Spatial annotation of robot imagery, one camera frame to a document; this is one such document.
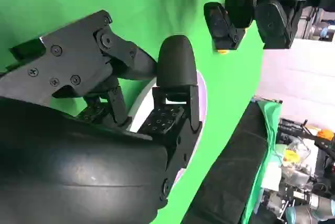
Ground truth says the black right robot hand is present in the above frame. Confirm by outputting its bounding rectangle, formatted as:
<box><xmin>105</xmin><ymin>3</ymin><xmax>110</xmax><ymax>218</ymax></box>
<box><xmin>0</xmin><ymin>10</ymin><xmax>203</xmax><ymax>224</ymax></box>

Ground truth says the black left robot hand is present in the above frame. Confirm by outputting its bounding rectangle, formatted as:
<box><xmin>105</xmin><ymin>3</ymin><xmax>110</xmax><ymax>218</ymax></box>
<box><xmin>203</xmin><ymin>0</ymin><xmax>307</xmax><ymax>51</ymax></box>

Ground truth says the workshop desk with machines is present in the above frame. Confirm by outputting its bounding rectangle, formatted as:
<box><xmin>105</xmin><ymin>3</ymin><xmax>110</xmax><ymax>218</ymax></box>
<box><xmin>303</xmin><ymin>6</ymin><xmax>335</xmax><ymax>43</ymax></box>

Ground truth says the lilac plate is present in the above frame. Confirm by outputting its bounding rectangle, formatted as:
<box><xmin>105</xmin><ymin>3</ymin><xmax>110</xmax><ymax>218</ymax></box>
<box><xmin>127</xmin><ymin>71</ymin><xmax>209</xmax><ymax>183</ymax></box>

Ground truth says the black workshop machine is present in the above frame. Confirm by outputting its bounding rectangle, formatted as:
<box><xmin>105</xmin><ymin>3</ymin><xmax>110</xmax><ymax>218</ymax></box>
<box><xmin>278</xmin><ymin>118</ymin><xmax>335</xmax><ymax>156</ymax></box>

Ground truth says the green table cloth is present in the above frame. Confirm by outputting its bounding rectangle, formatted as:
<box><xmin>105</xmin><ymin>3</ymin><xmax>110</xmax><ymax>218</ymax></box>
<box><xmin>0</xmin><ymin>0</ymin><xmax>283</xmax><ymax>224</ymax></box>

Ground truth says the orange workshop object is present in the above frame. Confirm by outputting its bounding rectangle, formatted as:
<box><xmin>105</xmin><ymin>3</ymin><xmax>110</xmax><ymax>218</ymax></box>
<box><xmin>318</xmin><ymin>128</ymin><xmax>335</xmax><ymax>141</ymax></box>

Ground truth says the clear plastic bag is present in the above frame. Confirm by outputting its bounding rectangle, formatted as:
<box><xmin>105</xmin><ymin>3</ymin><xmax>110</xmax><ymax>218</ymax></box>
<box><xmin>278</xmin><ymin>137</ymin><xmax>319</xmax><ymax>183</ymax></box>

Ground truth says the black backdrop cloth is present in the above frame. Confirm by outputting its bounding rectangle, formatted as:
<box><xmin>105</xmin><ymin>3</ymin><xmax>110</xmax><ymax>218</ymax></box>
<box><xmin>182</xmin><ymin>100</ymin><xmax>272</xmax><ymax>224</ymax></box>

